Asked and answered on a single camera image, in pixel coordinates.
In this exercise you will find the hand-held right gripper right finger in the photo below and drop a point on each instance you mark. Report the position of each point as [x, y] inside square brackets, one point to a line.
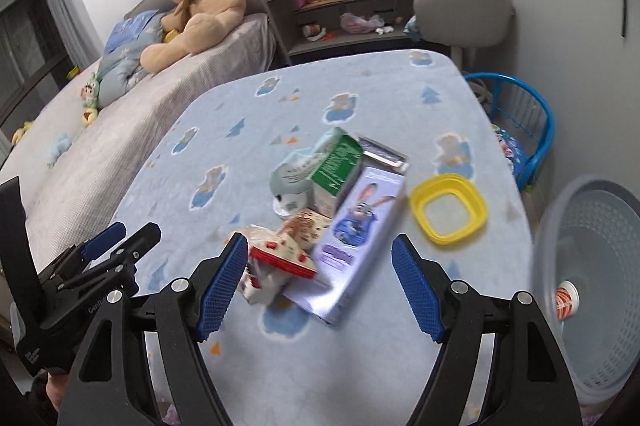
[417, 291]

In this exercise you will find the small yellow toy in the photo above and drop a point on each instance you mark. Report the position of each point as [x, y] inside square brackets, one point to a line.
[171, 34]

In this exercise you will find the light blue plastic cup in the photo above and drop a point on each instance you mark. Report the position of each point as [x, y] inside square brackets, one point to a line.
[292, 176]

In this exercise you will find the blue printed quilt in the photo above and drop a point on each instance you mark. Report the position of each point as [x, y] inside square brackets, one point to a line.
[120, 60]

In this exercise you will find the grey curtain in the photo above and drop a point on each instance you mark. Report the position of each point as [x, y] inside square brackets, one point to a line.
[70, 15]

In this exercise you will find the white red printed packet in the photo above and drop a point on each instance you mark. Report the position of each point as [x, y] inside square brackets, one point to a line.
[310, 228]

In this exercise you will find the white crumpled tissue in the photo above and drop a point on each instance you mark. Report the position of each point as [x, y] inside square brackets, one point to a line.
[384, 30]

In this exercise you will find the light blue printed blanket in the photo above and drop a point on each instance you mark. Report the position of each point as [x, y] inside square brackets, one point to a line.
[350, 105]

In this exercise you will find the yellow plush toy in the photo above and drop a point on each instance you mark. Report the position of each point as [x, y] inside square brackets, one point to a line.
[22, 131]

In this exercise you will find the grey desk shelf unit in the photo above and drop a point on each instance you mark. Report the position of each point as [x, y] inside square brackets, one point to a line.
[350, 5]

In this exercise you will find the white red snack wrapper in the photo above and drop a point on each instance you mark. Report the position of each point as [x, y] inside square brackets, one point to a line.
[280, 256]

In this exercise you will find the purple cartoon box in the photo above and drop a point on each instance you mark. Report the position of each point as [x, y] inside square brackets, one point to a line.
[360, 226]

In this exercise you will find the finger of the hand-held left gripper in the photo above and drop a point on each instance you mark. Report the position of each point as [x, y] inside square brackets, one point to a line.
[102, 238]
[137, 246]

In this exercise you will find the grey plastic basket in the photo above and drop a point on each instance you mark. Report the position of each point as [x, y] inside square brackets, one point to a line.
[595, 231]

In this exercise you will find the small green plush toy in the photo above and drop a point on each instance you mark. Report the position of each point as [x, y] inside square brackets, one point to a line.
[91, 88]

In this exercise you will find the red striped paper cup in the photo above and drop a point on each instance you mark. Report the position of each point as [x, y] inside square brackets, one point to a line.
[567, 301]

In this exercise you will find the green white carton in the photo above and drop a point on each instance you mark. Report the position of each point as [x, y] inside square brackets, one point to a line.
[335, 165]

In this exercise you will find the pink plastic bag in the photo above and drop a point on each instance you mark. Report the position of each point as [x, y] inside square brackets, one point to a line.
[360, 23]

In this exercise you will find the light blue plush toy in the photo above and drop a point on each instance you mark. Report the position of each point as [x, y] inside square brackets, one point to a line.
[59, 148]

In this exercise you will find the grey chair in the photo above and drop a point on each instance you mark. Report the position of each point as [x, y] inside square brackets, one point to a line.
[462, 13]

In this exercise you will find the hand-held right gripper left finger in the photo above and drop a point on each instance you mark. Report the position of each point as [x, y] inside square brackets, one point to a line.
[220, 291]

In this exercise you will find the teal cloth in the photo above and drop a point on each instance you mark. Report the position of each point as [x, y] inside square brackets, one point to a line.
[411, 28]

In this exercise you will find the blue metal chair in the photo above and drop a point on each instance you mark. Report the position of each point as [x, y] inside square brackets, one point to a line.
[542, 125]

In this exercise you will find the grey bed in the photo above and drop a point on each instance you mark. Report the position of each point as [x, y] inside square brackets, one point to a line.
[100, 145]

